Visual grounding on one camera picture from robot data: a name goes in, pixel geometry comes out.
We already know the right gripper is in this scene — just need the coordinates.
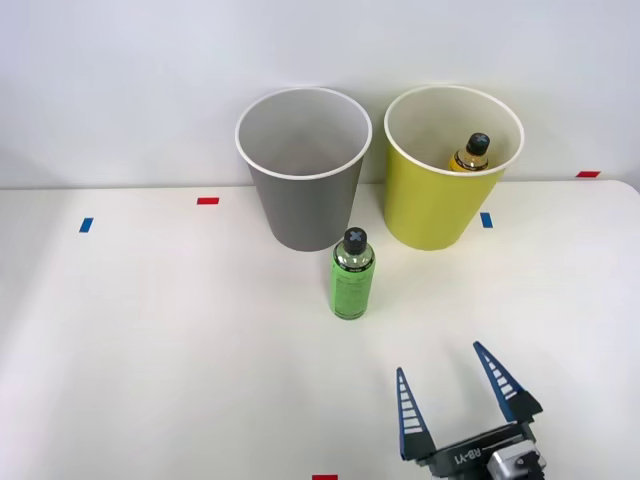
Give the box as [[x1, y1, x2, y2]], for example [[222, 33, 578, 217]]
[[395, 341, 548, 480]]

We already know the green bottle with black cap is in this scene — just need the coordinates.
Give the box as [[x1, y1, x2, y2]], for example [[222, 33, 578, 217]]
[[328, 227, 376, 322]]

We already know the yellow-green plastic waste bin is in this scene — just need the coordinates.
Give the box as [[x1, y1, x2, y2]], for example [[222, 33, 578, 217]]
[[383, 84, 527, 252]]

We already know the yellow bottle with black cap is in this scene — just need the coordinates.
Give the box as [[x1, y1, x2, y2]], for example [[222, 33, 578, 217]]
[[447, 132, 492, 174]]

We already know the grey plastic waste bin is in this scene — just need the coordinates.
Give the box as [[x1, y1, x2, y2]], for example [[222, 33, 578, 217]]
[[234, 87, 374, 253]]

